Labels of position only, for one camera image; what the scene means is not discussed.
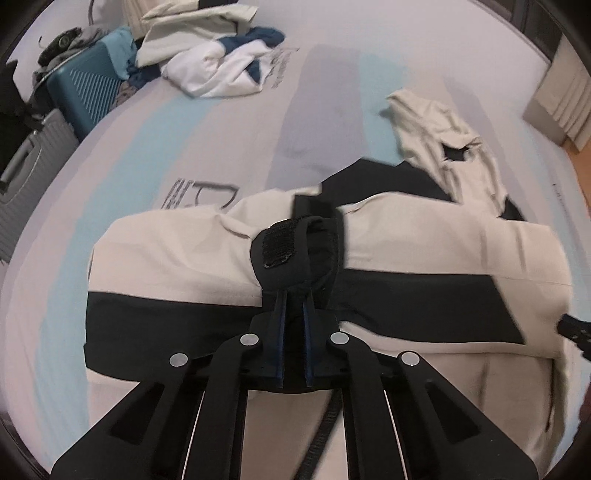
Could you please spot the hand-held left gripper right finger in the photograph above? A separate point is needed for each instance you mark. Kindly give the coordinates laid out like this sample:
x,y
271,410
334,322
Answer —
x,y
308,341

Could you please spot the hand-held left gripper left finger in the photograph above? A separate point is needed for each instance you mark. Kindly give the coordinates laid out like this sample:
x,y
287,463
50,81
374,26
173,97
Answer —
x,y
280,341

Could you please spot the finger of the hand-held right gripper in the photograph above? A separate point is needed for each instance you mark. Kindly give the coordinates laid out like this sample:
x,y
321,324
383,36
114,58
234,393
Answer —
x,y
575,330

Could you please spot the beige and black jacket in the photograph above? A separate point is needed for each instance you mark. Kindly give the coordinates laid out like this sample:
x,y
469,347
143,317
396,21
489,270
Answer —
x,y
184,258

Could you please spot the dark clothes on suitcase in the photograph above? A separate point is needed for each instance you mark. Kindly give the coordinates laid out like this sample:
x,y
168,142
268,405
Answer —
x,y
64,44

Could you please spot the beige curtain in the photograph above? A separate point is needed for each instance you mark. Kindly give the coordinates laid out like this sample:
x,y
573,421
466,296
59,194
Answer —
x,y
565,92

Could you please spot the striped bed sheet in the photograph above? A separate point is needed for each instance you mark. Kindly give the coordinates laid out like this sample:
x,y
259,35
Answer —
x,y
323,101

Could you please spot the white and blue jacket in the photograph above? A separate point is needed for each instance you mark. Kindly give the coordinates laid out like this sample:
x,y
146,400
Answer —
x,y
217,69

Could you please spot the grey suitcase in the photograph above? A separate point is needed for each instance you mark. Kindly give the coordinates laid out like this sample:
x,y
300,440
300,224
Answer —
x,y
41,157

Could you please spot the dark patterned cloth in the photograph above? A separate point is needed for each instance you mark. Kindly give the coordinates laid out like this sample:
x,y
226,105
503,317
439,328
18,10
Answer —
x,y
141,69

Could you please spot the teal suitcase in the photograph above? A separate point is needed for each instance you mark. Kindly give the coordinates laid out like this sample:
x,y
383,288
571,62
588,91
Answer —
x,y
87,92

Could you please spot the beige jacket with dark trim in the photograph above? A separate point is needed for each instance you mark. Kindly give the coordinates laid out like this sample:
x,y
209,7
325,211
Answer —
x,y
184,37

